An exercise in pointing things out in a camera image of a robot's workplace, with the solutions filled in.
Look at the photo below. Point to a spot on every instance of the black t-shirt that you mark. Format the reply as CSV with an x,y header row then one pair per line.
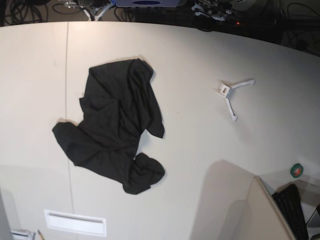
x,y
118,105

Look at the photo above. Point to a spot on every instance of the green tape roll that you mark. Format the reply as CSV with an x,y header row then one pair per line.
x,y
296,170

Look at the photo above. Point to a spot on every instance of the black keyboard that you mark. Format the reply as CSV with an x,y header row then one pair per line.
x,y
289,202

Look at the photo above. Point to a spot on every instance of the pencil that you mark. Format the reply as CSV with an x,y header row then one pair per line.
x,y
40,235

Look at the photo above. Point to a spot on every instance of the white plastic camera mount bracket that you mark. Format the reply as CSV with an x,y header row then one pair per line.
x,y
227,89

